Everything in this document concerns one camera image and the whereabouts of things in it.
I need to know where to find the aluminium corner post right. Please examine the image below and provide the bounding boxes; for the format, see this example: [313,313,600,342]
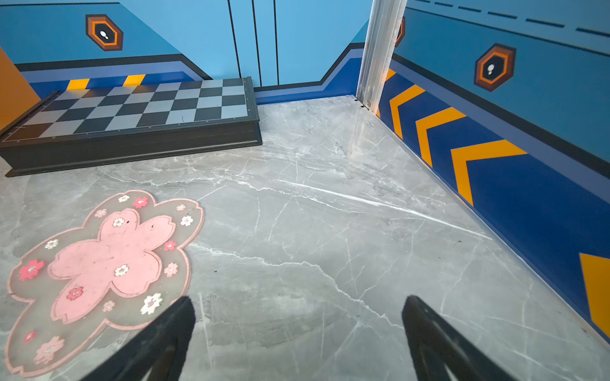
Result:
[356,0,408,114]

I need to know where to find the pink cherry blossom coaster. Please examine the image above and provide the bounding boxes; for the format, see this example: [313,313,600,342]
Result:
[5,190,205,378]

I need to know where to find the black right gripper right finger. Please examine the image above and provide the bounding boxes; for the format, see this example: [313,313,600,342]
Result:
[402,295,515,380]

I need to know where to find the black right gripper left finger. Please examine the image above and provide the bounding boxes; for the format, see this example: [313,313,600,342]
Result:
[84,297,195,380]

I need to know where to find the black silver chessboard box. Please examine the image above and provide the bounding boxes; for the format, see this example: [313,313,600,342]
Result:
[1,78,262,176]

